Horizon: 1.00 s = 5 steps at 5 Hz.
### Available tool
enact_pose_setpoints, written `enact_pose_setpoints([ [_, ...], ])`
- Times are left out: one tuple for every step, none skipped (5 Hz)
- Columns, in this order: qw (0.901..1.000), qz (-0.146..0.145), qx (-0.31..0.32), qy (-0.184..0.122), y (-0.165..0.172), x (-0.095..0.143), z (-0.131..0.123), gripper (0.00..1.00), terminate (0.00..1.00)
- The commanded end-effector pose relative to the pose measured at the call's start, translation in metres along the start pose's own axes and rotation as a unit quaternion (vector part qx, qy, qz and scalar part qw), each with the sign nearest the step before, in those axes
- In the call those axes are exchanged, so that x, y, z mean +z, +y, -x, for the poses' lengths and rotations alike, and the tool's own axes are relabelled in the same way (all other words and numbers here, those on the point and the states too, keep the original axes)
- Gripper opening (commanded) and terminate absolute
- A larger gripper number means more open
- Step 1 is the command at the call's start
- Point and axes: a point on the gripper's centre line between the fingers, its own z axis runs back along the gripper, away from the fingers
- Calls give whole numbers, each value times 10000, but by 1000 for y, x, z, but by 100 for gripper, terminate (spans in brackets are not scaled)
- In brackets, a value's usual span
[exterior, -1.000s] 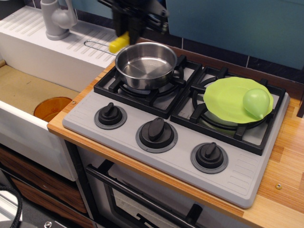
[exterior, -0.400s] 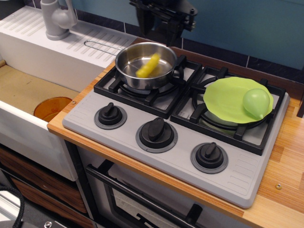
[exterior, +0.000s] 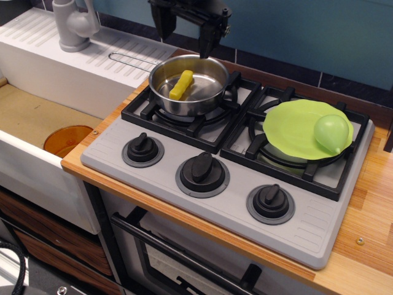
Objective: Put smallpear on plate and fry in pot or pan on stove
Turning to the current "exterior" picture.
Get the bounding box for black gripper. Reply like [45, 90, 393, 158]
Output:
[149, 1, 232, 59]

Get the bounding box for yellow toy corn cob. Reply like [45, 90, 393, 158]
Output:
[169, 70, 193, 100]

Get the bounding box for stainless steel pot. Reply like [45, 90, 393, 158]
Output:
[108, 52, 230, 117]

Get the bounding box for small green toy pear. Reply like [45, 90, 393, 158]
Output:
[314, 114, 349, 154]

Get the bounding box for left black stove knob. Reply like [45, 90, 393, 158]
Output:
[122, 132, 165, 168]

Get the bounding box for black stove knob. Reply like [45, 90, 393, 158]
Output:
[246, 184, 295, 226]
[122, 132, 165, 168]
[175, 152, 230, 199]

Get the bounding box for light green plastic plate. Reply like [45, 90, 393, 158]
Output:
[263, 99, 354, 160]

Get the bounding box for middle black stove knob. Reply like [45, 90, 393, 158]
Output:
[175, 152, 230, 199]

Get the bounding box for grey toy stove top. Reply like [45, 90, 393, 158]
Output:
[80, 72, 376, 271]

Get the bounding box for right black stove knob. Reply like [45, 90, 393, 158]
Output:
[246, 184, 295, 226]

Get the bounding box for left black burner grate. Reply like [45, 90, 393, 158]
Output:
[121, 71, 262, 154]

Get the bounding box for black burner grate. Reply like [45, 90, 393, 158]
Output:
[121, 71, 262, 154]
[220, 87, 375, 201]

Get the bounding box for grey toy faucet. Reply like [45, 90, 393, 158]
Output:
[52, 0, 100, 52]

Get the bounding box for white toy sink unit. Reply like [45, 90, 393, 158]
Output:
[1, 8, 175, 234]

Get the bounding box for right black burner grate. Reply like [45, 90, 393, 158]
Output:
[220, 87, 375, 201]

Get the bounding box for wooden drawer fronts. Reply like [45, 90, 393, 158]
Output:
[1, 187, 122, 294]

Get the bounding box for oven door with black handle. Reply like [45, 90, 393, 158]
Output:
[111, 206, 319, 294]

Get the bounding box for black braided foreground cable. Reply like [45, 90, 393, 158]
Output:
[0, 240, 26, 295]

